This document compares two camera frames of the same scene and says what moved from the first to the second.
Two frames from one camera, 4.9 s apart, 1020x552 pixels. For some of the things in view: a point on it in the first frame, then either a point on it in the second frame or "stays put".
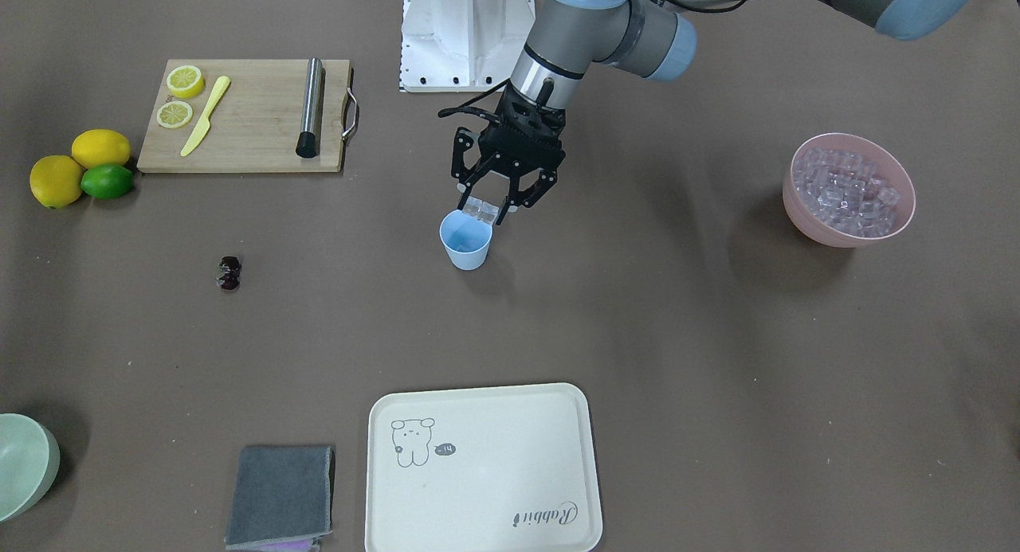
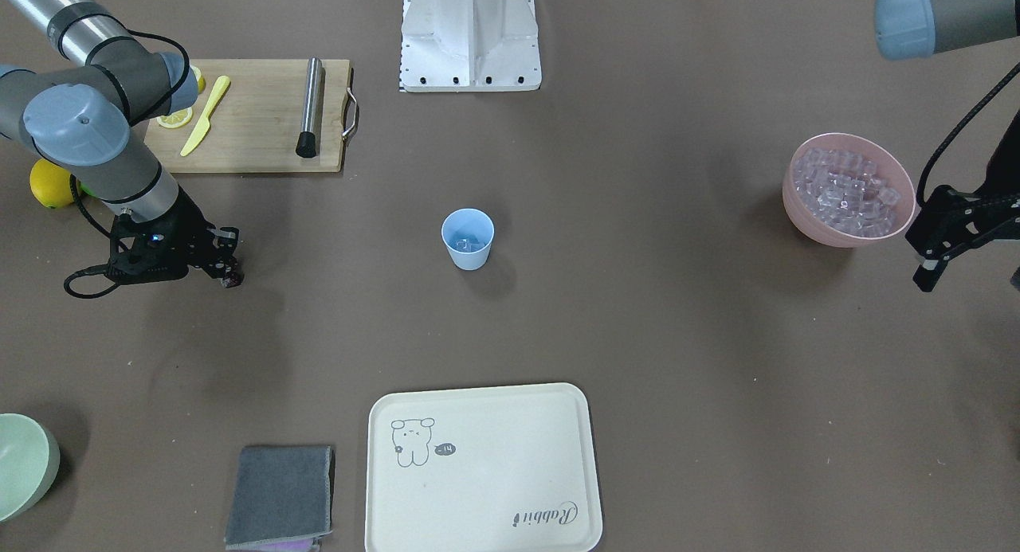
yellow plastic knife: [205, 125] stays put
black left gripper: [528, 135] → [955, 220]
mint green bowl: [29, 460] stays put
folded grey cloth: [281, 494] stays put
